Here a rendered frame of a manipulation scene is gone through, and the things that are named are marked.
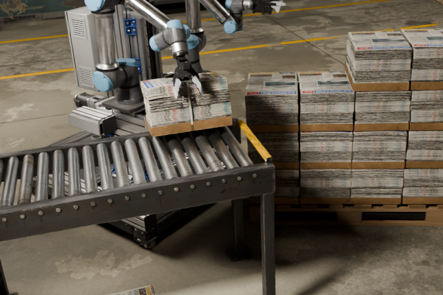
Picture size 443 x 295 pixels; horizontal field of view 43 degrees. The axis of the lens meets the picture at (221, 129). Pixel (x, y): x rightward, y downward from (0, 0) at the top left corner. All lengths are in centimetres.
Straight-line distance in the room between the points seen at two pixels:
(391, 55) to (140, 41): 134
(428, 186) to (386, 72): 73
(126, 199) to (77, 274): 104
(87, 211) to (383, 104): 166
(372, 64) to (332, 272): 109
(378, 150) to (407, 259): 60
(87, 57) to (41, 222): 140
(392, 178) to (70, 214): 182
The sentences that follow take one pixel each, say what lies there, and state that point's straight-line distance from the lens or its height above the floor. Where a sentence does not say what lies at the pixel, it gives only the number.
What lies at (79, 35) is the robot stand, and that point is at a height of 110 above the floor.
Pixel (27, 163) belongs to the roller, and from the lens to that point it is 259.
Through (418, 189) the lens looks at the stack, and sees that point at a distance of 336.
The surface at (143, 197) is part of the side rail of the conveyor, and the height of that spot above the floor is 76.
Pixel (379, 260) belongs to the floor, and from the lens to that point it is 317.
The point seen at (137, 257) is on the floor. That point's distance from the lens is 322.
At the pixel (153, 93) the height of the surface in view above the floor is 104.
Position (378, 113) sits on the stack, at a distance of 311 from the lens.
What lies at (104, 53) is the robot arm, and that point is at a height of 113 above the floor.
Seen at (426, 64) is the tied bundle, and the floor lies 97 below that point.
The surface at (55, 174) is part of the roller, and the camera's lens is 244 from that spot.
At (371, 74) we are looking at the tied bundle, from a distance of 302.
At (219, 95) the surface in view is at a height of 98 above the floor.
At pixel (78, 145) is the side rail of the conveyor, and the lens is 267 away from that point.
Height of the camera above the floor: 188
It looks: 24 degrees down
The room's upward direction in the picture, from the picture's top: 3 degrees counter-clockwise
